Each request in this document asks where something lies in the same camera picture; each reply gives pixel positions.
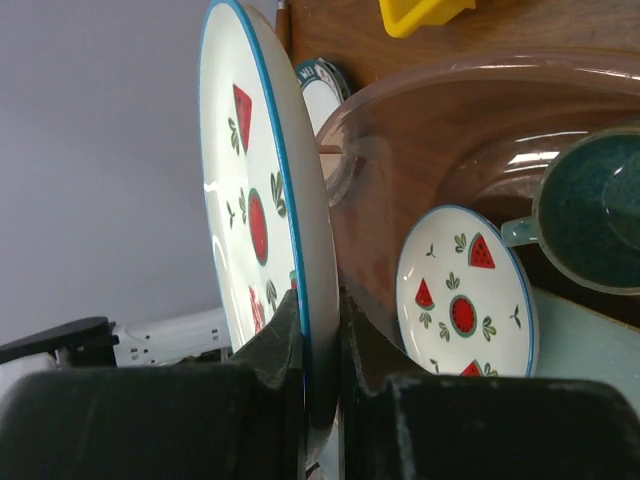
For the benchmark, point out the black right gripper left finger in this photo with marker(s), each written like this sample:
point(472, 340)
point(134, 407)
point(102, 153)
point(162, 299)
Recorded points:
point(240, 419)

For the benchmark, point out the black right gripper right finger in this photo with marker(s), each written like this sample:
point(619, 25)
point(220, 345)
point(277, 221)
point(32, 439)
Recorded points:
point(399, 422)

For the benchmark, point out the watermelon plate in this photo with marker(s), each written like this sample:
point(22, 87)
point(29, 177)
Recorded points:
point(464, 304)
point(266, 198)

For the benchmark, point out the teal glazed ceramic mug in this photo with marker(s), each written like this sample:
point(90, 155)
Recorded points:
point(585, 212)

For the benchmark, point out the dark green lettered plate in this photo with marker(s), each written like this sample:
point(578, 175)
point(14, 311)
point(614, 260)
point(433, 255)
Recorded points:
point(324, 89)

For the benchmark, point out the mint divided rectangular plate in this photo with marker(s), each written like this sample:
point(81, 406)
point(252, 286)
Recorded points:
point(576, 342)

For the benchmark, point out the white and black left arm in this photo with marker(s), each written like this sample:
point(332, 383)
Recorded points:
point(97, 341)

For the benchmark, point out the clear plastic bin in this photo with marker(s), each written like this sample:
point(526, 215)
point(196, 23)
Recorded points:
point(477, 131)

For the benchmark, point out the yellow plastic tray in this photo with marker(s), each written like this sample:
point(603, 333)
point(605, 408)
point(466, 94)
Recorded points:
point(401, 18)

